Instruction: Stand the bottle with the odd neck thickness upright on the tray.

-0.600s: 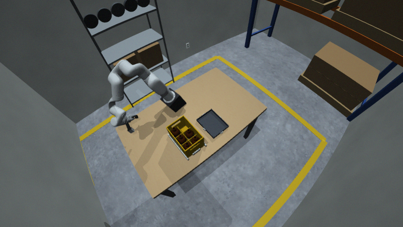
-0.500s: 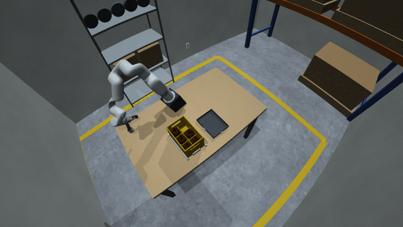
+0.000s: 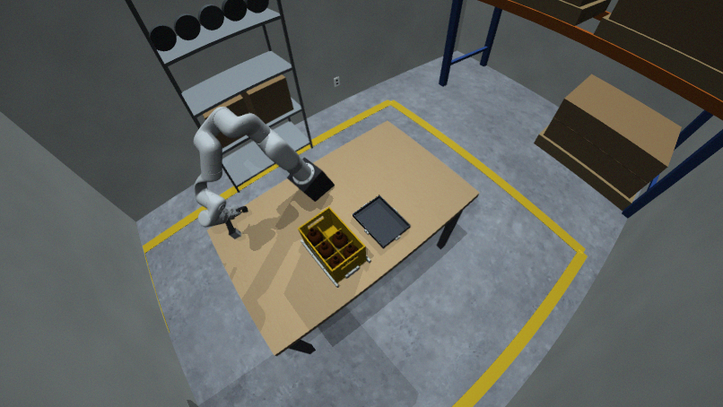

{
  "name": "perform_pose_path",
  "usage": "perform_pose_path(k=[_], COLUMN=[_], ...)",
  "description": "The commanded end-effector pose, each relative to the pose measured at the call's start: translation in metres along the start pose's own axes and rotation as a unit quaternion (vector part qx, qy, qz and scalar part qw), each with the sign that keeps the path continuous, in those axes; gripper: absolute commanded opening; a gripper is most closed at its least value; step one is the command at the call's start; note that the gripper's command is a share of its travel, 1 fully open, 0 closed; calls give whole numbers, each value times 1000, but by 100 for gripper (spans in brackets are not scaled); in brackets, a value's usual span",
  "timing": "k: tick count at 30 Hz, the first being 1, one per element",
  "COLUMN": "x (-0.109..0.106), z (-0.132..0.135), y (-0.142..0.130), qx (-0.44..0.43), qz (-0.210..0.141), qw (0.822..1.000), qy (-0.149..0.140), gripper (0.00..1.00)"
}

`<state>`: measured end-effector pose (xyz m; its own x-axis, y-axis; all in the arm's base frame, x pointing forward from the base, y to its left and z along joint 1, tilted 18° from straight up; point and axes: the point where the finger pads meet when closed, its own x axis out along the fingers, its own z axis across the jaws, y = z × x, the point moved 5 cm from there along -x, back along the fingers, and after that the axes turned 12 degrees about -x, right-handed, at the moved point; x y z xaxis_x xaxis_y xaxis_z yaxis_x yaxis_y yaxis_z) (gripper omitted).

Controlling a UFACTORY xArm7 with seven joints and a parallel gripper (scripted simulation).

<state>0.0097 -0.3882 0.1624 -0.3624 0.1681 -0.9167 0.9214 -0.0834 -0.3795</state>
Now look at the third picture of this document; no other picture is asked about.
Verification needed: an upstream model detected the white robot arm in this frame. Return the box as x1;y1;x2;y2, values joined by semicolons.
194;107;315;239

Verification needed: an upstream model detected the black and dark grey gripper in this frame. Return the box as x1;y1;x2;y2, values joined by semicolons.
224;205;248;220

